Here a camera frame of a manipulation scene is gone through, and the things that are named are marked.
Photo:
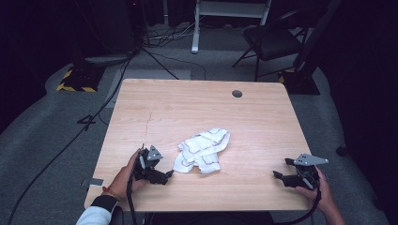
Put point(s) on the person's dark clothing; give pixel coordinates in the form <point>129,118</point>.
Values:
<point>209,218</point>

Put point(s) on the person's right hand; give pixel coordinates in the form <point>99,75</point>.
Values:
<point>322,193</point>

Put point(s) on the person's left hand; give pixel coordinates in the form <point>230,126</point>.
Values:
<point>123,184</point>

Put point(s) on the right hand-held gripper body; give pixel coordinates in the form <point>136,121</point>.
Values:
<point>305,176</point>

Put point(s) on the grey tape piece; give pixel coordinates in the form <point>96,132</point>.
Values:
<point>94,182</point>

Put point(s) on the white metal stand frame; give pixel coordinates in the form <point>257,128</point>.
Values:
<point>219,9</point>

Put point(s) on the white cloth with brown stitching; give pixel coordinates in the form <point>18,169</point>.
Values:
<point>202,150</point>

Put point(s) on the black seat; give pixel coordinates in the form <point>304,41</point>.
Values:
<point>117,217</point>

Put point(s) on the black yellow striped stand base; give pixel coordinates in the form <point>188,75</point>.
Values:
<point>79,79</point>
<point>302,82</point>

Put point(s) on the black folding chair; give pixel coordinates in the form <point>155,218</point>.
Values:
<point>272,40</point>

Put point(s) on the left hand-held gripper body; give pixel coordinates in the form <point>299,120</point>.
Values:
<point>145,165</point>

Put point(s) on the black caster wheel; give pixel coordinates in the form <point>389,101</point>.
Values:
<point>341,150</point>

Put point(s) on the black slanted stand pole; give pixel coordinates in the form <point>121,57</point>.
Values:
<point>319,31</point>

